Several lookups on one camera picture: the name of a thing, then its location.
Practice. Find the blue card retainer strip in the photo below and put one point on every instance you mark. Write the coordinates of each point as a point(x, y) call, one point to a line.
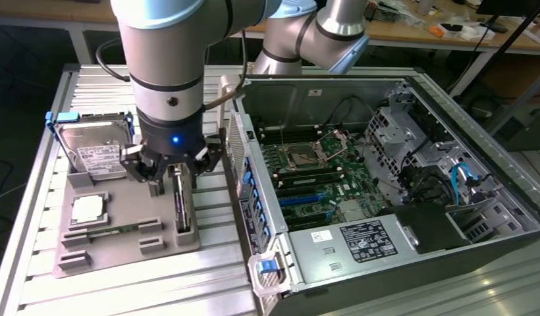
point(254, 200)

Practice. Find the hard disk with blue carrier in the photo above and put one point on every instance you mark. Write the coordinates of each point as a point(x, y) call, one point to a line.
point(94, 145)

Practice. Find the blue case latch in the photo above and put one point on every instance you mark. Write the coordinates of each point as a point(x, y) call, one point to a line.
point(268, 266)

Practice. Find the wooden desk with white frame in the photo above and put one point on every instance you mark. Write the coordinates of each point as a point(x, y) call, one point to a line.
point(33, 13)
point(397, 36)

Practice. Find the metal socket cover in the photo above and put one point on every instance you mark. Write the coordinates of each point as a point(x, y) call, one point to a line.
point(336, 145)

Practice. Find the silver CPU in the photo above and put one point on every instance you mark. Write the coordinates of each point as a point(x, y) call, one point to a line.
point(89, 210)

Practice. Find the green motherboard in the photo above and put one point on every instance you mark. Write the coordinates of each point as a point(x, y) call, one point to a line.
point(356, 184)

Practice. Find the CPU socket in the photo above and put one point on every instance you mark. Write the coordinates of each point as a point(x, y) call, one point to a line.
point(303, 159)

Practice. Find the black installed RAM stick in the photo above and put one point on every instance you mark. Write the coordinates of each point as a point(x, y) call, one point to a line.
point(309, 180)

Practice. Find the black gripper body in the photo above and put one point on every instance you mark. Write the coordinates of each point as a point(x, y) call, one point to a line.
point(172, 141)

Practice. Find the black box on floor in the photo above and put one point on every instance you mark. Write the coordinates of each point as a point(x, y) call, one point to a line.
point(530, 131)

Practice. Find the thin metal locking lever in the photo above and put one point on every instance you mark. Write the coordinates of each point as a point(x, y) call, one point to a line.
point(283, 133)

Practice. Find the black slanted pole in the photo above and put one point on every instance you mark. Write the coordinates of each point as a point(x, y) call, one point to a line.
point(523, 26)

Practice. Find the black monitor stand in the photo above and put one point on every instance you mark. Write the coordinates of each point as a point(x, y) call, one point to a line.
point(494, 27)

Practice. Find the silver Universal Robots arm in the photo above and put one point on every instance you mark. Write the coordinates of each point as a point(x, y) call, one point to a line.
point(165, 66)

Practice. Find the black plastic duct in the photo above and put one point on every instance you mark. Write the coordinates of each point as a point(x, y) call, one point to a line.
point(428, 227)

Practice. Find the green RAM stick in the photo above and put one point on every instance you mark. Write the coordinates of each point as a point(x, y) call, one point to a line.
point(114, 229)

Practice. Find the black open PC case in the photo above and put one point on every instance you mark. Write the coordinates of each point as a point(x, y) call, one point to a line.
point(494, 184)

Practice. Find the blue expansion slot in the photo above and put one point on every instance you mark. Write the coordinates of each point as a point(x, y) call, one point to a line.
point(301, 200)

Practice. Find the silver chipset heatsink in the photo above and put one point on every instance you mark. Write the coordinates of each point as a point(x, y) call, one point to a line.
point(357, 210)

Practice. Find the silver power supply with label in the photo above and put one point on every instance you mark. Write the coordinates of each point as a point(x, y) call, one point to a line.
point(315, 260)

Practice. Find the silver metal disk bay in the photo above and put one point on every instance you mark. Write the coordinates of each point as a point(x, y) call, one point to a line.
point(397, 148)

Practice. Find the grey plastic parts rack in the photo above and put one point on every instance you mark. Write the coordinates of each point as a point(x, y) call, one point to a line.
point(121, 210)

